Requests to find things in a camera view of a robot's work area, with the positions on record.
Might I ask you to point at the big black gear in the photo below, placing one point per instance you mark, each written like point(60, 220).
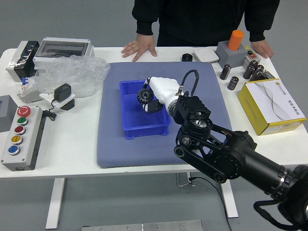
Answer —
point(144, 95)

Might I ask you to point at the white table leg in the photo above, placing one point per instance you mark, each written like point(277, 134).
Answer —
point(229, 202)
point(55, 204)

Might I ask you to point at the person's left forearm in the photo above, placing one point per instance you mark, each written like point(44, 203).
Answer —
point(261, 21)

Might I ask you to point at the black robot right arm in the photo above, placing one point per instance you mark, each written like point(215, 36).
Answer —
point(228, 156)

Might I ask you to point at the person's right forearm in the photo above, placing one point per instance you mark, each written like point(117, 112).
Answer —
point(145, 21)

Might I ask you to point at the grey five-button control box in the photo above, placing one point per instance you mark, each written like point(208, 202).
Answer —
point(26, 142)

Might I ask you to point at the clear plastic bag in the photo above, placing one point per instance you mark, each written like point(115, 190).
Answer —
point(69, 72)

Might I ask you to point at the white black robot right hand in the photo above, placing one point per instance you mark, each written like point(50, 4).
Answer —
point(166, 89)

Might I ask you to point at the grey under-table box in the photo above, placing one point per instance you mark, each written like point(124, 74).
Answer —
point(183, 180)

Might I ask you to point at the black power adapter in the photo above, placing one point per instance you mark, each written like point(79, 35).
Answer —
point(62, 92)

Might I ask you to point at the person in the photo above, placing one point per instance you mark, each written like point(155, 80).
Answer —
point(204, 21)

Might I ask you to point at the grey block holder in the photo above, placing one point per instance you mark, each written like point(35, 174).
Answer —
point(228, 56)

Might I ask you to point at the white wall switch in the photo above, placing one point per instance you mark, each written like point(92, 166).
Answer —
point(205, 55)

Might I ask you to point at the grey square box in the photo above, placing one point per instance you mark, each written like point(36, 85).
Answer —
point(6, 113)

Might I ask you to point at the blue-grey mat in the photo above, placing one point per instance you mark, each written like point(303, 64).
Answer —
point(144, 151)

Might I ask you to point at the person's right hand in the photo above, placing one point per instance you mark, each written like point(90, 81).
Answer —
point(142, 45)

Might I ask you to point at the grey black junction box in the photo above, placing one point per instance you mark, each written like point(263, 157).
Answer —
point(21, 60)

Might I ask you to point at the yellow white carton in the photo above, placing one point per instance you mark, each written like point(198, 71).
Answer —
point(272, 103)

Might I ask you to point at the white blue circuit breaker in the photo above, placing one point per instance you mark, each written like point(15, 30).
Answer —
point(26, 92)

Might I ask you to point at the small black labelled component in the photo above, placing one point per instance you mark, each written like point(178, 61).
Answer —
point(269, 75)

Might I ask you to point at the grey red-button switch box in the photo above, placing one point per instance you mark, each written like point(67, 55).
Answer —
point(252, 55)

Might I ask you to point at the person's left hand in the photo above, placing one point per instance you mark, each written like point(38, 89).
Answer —
point(264, 48)

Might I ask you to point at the blue plastic box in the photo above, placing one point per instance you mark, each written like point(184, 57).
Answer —
point(132, 115)

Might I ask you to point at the small black round part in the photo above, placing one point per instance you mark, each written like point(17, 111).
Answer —
point(186, 57)

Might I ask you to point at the orange cylinder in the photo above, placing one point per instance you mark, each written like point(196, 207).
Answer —
point(235, 39)

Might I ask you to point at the dark cylindrical capacitor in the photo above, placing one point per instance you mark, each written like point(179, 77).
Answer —
point(225, 72)
point(249, 69)
point(257, 73)
point(233, 83)

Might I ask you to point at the white distribution box clear lid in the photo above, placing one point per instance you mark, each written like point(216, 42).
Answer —
point(62, 48)

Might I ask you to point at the grey metal plate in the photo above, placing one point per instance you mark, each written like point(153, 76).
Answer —
point(142, 226)

